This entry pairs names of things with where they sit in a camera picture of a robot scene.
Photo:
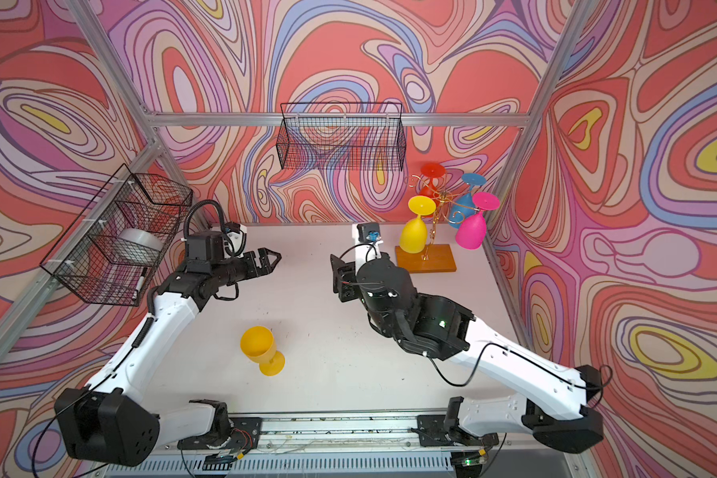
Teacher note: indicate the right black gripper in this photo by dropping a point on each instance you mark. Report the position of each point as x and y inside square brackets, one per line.
[346, 278]

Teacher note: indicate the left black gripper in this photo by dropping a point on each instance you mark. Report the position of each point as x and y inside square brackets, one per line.
[266, 268]

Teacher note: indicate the yellow wine glass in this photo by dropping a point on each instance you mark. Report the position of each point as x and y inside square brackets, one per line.
[259, 345]
[414, 235]

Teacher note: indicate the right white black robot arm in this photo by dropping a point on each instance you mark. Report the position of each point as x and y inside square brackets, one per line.
[550, 402]

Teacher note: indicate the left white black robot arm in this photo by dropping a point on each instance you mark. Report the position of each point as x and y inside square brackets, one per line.
[105, 421]

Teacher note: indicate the orange wooden rack base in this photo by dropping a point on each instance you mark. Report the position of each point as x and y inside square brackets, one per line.
[435, 258]

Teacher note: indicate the magenta wine glass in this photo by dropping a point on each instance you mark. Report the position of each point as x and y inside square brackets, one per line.
[473, 229]

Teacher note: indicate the red wine glass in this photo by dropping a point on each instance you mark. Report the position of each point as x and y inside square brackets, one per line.
[431, 179]

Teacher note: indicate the blue wine glass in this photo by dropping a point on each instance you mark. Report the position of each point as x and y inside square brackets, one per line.
[462, 207]

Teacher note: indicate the black marker pen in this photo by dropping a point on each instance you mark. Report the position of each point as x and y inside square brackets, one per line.
[138, 287]

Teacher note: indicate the silver tape roll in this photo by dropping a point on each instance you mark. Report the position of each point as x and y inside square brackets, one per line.
[136, 247]

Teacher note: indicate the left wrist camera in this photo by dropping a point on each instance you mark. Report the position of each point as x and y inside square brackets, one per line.
[235, 238]

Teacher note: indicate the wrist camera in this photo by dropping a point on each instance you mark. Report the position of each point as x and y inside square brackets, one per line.
[235, 238]
[369, 235]

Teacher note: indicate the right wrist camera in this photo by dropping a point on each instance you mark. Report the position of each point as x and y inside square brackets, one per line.
[369, 235]

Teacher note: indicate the gold wire glass rack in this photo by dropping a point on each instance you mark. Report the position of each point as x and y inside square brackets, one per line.
[442, 208]

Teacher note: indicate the black wire basket back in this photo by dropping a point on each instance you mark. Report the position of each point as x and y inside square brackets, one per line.
[333, 136]

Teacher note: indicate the black wire basket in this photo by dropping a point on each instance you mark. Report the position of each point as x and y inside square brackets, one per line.
[82, 259]
[333, 136]

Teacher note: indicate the black wire basket left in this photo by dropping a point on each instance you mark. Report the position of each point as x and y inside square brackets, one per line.
[82, 259]

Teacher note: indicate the aluminium frame rail base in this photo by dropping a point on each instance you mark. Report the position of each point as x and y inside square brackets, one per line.
[388, 444]

